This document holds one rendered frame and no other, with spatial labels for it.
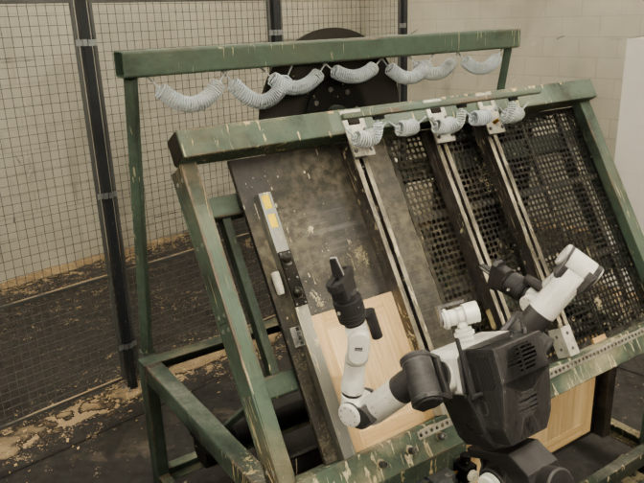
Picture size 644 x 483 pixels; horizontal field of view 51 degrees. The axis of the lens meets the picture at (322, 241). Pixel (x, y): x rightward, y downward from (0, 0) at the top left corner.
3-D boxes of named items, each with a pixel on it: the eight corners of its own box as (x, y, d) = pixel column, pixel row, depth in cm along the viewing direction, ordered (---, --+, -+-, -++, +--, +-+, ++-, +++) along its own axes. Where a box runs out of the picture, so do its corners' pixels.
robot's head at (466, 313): (484, 329, 207) (477, 301, 207) (452, 337, 207) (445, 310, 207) (478, 327, 213) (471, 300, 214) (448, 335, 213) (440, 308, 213)
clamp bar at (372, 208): (427, 418, 251) (470, 414, 231) (326, 123, 267) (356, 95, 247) (448, 408, 256) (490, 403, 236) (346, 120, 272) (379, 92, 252)
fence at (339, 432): (338, 459, 230) (344, 459, 227) (253, 197, 243) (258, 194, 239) (350, 454, 233) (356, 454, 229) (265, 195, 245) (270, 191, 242)
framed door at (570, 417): (459, 499, 302) (463, 502, 300) (463, 390, 285) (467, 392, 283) (586, 428, 349) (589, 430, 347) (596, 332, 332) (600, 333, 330)
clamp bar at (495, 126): (555, 360, 289) (601, 352, 269) (459, 104, 305) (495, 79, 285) (569, 353, 294) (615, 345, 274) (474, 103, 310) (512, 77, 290)
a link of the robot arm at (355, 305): (315, 288, 196) (328, 323, 200) (346, 286, 191) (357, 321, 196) (331, 266, 206) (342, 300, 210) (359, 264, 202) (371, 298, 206)
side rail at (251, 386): (266, 488, 222) (281, 489, 213) (171, 174, 237) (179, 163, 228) (283, 481, 225) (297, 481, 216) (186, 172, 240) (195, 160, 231)
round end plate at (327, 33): (270, 215, 310) (259, 31, 285) (264, 212, 314) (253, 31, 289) (404, 186, 351) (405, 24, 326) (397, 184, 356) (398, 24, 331)
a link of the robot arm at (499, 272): (498, 284, 256) (523, 299, 248) (481, 291, 251) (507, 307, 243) (505, 255, 250) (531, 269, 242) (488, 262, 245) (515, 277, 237)
